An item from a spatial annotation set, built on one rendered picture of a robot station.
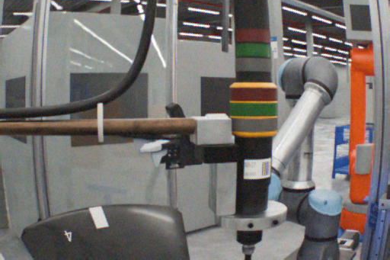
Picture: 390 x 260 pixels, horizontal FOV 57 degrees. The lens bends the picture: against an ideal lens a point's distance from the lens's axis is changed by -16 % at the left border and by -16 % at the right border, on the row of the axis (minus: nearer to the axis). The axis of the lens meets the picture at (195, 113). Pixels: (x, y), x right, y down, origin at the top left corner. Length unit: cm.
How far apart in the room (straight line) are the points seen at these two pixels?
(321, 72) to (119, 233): 82
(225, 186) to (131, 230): 18
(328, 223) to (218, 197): 89
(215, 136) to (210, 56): 419
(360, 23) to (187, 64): 196
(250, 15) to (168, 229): 29
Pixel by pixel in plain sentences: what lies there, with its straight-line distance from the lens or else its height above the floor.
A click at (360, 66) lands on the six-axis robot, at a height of 187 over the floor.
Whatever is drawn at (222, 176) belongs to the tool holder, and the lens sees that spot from 36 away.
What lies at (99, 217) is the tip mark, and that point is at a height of 142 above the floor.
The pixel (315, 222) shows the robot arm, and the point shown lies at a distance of 123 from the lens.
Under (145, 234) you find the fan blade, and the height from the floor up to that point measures 140.
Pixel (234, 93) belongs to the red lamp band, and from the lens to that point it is 36.
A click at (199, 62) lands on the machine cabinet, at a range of 442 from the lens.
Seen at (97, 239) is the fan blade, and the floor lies 140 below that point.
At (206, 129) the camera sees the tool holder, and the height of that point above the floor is 154.
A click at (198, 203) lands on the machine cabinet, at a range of 456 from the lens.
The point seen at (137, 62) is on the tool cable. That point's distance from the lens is 35.
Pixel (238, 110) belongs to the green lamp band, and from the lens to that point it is 36.
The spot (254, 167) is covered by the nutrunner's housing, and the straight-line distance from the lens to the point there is 37.
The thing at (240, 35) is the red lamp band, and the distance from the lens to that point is 37.
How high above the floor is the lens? 157
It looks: 3 degrees down
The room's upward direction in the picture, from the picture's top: straight up
